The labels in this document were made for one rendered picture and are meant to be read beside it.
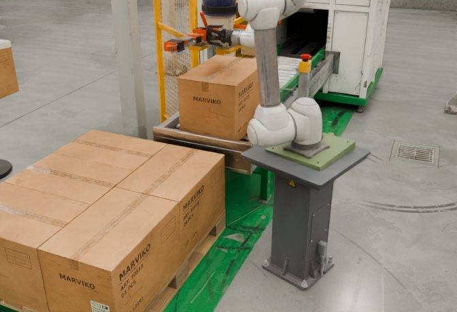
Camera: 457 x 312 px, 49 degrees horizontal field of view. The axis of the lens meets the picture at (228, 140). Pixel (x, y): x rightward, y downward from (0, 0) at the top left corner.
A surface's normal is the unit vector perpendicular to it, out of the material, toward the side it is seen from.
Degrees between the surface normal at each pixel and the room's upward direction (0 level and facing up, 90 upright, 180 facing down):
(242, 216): 0
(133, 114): 90
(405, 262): 0
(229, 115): 90
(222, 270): 0
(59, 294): 90
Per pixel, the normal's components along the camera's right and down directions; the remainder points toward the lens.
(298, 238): -0.67, 0.31
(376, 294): 0.00, -0.91
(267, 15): 0.36, 0.39
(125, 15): -0.39, 0.37
